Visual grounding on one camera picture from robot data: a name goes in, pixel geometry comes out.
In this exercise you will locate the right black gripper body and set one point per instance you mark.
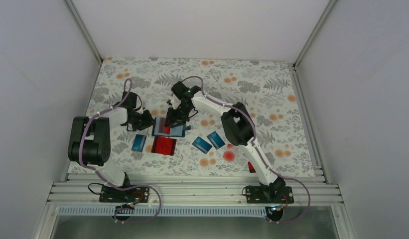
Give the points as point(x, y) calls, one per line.
point(181, 115)

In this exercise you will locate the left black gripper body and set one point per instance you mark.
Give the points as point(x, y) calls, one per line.
point(140, 123)

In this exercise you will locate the dark blue card holder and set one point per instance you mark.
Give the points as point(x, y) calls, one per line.
point(178, 131)

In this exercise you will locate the white card red circle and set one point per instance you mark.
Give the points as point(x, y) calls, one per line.
point(229, 154)

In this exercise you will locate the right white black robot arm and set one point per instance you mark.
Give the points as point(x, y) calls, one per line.
point(238, 128)

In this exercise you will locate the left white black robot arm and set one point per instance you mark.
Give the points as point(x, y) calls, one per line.
point(90, 138)

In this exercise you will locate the blue card far left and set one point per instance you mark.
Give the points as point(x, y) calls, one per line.
point(139, 143)

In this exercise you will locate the blue card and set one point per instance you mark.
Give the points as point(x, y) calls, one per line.
point(202, 145)
point(216, 140)
point(139, 143)

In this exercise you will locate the red card overlapping stack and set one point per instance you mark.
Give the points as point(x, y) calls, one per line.
point(168, 146)

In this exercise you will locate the red card upper stack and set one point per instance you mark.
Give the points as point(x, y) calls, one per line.
point(156, 147)

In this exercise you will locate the blue card centre right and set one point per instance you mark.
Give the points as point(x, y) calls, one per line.
point(216, 140)

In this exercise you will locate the floral patterned table mat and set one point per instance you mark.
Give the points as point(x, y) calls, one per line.
point(265, 88)

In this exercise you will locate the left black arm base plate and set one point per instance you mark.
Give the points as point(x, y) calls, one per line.
point(136, 195)

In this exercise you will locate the aluminium front rail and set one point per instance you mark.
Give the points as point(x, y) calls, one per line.
point(185, 193)

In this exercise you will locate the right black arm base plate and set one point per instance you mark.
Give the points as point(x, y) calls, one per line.
point(262, 195)

